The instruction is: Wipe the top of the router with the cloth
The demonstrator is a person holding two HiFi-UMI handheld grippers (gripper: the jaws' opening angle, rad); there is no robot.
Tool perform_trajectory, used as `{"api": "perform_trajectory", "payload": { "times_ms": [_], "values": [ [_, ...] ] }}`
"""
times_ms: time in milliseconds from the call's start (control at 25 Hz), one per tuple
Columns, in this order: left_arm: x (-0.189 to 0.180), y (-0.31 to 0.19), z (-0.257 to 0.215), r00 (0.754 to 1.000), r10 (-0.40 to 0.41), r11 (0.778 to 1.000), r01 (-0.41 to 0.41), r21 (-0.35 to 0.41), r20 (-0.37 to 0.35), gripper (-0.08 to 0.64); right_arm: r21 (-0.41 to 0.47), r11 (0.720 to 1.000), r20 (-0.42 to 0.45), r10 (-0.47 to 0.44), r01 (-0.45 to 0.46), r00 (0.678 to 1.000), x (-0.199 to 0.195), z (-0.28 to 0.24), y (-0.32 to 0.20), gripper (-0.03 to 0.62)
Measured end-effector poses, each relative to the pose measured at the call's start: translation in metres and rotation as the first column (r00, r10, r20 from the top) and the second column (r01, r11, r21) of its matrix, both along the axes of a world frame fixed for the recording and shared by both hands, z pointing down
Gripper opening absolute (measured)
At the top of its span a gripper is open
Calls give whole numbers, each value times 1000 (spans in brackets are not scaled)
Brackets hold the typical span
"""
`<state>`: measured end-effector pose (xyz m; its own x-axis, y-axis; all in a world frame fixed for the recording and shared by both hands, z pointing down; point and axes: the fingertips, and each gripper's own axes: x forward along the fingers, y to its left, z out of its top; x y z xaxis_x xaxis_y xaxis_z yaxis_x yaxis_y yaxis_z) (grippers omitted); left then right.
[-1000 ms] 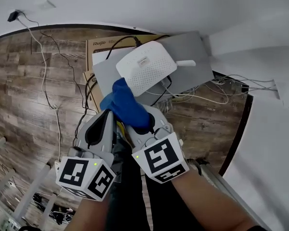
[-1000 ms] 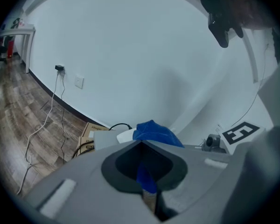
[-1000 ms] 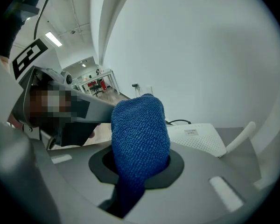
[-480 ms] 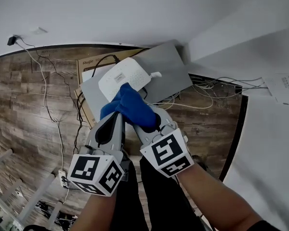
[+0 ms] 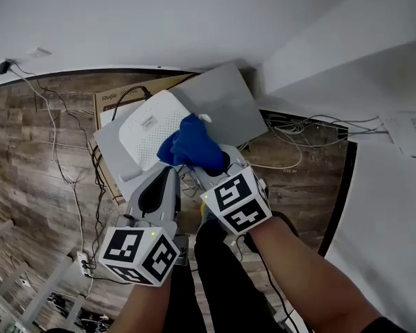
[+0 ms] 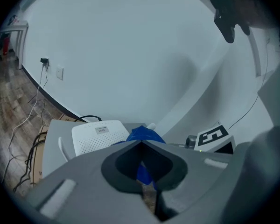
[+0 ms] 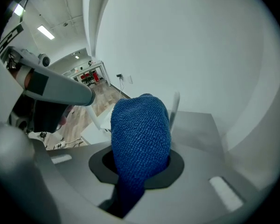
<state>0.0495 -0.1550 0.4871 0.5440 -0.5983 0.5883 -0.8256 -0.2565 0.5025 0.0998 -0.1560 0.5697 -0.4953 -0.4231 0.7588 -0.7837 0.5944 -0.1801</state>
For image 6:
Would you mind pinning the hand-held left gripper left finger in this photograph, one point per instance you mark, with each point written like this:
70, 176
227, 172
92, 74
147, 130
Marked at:
84, 190

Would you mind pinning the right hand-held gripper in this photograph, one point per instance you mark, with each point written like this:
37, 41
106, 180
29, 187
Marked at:
212, 139

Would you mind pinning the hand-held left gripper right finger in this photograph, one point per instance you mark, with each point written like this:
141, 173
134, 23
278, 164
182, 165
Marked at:
196, 176

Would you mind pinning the white router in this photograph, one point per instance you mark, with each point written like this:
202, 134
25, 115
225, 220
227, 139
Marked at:
98, 136

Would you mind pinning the blue cloth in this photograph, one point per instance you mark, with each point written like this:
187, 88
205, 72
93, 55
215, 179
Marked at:
145, 134

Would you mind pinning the grey flat panel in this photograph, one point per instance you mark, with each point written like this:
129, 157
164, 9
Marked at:
53, 148

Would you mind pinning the plain brown cardboard box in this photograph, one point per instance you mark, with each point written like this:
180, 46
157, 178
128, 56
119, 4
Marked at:
38, 162

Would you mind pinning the printed brown cardboard box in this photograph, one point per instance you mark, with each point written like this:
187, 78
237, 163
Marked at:
67, 118

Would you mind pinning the black plug-in charger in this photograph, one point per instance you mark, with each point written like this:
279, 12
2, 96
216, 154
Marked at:
44, 60

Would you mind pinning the person's head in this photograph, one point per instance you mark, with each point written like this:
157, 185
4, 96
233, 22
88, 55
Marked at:
245, 1

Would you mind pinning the white desk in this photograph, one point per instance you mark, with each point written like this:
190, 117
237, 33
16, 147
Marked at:
21, 29

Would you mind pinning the black head camera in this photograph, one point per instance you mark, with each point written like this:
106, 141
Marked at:
225, 24

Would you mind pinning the white wall socket plate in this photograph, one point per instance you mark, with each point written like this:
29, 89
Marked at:
60, 73

